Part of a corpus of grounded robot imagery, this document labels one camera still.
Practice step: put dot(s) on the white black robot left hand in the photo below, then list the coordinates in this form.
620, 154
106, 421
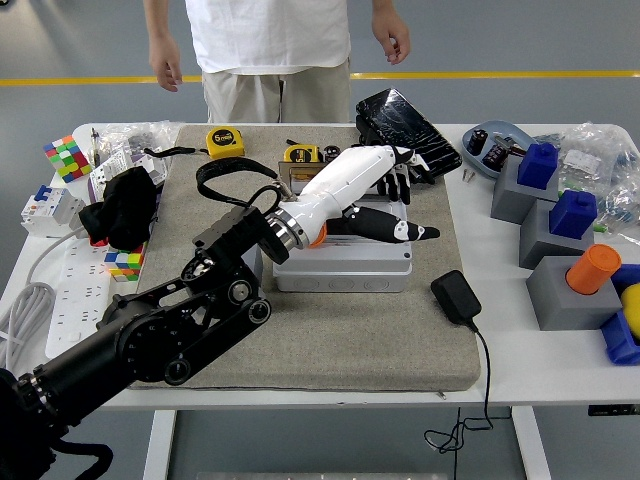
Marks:
340, 180

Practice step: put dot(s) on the person's left hand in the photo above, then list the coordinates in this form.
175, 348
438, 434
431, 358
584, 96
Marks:
395, 35

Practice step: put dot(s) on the person's right hand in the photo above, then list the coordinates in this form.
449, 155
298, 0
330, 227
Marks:
165, 62

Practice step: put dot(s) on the person's left forearm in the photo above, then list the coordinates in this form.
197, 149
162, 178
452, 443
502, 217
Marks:
382, 7

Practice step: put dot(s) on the person's right forearm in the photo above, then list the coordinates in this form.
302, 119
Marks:
156, 20

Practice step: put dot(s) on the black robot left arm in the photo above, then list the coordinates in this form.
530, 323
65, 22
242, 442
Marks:
150, 340

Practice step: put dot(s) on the black box with glossy lid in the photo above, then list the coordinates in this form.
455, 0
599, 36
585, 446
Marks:
410, 125

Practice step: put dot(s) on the grey electrical junction box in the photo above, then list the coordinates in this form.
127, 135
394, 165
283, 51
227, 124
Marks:
345, 280

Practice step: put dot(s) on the small black capacitor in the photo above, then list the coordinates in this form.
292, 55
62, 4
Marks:
331, 151

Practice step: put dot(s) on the yellow tape measure round label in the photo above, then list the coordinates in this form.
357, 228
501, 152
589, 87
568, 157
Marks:
300, 153

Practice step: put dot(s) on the clear plastic bag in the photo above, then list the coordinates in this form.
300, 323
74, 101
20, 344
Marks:
135, 135

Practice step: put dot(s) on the person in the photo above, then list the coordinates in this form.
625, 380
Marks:
265, 40

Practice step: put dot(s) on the pen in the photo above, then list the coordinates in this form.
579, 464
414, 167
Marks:
94, 145

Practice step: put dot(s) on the white purple card package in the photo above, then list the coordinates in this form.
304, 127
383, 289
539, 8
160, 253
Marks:
117, 165

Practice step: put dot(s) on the large colourful puzzle cube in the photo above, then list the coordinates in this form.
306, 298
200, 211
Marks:
67, 157

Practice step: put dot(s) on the black cloth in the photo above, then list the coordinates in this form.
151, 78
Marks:
120, 210

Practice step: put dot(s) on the blue-grey tray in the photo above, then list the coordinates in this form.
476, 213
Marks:
520, 134

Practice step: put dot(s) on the grey-brown mat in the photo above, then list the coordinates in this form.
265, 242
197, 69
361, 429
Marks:
350, 340

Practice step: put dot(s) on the black power adapter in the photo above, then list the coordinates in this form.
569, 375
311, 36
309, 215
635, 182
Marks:
455, 297

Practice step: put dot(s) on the grey block holder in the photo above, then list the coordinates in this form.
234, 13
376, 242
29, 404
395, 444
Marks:
505, 200
537, 240
555, 305

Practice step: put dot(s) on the small dark electronic part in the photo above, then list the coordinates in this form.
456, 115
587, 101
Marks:
517, 148

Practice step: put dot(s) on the white circuit breaker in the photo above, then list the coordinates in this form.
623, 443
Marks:
45, 210

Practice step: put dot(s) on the blue block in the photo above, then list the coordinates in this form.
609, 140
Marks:
537, 167
572, 215

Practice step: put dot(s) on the small colourful puzzle cube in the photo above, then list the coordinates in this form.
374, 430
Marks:
125, 262

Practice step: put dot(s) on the clear plastic bags with parts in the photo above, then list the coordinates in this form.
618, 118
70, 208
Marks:
590, 155

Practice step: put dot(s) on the white power strip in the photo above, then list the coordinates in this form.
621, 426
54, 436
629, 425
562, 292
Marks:
75, 300

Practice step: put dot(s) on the blue plastic piece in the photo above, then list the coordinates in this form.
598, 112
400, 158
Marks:
630, 275

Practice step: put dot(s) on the yellow rounded object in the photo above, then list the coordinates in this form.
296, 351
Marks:
632, 310

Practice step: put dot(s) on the white table leg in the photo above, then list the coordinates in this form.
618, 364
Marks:
532, 445
159, 445

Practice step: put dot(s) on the blue plastic bin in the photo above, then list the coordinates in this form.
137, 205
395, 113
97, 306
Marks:
620, 345

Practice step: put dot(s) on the black table control panel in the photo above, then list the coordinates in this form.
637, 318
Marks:
612, 410

